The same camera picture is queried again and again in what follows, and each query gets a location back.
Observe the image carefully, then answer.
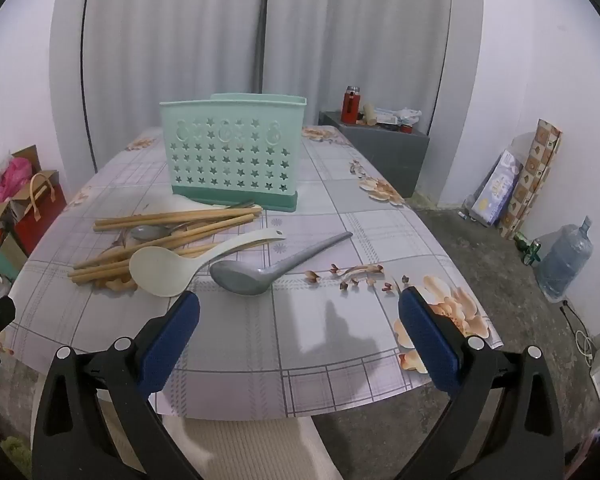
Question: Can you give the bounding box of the black power cable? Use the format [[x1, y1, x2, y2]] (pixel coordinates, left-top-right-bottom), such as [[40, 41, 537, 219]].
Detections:
[[560, 300, 590, 342]]

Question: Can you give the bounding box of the white purple diaper pack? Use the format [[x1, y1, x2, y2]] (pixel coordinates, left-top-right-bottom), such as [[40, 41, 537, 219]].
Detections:
[[467, 149, 523, 226]]

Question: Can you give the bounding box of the red gift bag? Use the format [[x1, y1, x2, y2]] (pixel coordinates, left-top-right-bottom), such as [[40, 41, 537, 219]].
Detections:
[[12, 170, 68, 256]]

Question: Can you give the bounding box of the green star-holed utensil holder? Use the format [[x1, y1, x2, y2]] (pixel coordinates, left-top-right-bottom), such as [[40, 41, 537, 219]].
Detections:
[[159, 92, 308, 213]]

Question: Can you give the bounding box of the crumpled white plastic bag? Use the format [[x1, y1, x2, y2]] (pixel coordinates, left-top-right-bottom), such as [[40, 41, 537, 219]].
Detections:
[[377, 106, 423, 126]]

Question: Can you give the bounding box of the stainless steel spoon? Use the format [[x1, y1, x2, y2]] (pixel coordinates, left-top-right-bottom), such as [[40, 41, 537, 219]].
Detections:
[[130, 202, 256, 242]]

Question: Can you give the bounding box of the white cable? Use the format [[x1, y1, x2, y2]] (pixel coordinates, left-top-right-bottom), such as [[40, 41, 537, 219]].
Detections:
[[575, 330, 597, 367]]

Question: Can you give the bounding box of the pink plush toy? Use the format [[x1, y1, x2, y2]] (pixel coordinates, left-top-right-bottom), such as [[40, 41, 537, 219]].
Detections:
[[0, 157, 33, 204]]

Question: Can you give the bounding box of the floral checked tablecloth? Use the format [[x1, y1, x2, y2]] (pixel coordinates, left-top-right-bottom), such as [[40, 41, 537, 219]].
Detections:
[[0, 125, 503, 418]]

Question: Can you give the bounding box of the cream plastic rice spoon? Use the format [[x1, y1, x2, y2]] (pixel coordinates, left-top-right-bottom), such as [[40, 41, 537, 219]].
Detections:
[[129, 227, 287, 297]]

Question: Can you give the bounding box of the green glass bottle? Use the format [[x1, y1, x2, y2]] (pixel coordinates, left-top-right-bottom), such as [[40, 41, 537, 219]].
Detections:
[[512, 232, 543, 266]]

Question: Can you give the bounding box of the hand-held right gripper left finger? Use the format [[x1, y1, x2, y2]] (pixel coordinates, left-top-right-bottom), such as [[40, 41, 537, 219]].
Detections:
[[31, 290, 203, 480]]

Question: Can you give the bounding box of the teal box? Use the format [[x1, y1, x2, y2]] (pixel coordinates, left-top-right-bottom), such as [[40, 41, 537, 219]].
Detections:
[[0, 247, 28, 281]]

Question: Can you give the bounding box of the group of bamboo chopsticks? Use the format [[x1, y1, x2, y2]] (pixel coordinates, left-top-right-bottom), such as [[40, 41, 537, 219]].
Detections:
[[69, 205, 265, 288]]

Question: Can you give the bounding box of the red thermos bottle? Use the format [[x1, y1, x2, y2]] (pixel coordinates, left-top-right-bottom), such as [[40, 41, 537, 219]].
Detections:
[[341, 86, 361, 125]]

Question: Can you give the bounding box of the large clear water jug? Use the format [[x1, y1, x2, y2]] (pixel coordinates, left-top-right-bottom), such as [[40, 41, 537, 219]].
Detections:
[[537, 216, 595, 303]]

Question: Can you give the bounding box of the white curtain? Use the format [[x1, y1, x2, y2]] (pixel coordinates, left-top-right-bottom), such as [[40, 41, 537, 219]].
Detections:
[[50, 0, 273, 196], [262, 0, 483, 206]]

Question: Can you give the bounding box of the grey cabinet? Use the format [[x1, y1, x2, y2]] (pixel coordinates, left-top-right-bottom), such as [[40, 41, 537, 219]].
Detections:
[[319, 110, 431, 198]]

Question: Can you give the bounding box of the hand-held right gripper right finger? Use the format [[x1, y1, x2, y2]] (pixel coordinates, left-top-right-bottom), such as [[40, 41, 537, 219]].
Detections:
[[397, 287, 566, 480]]

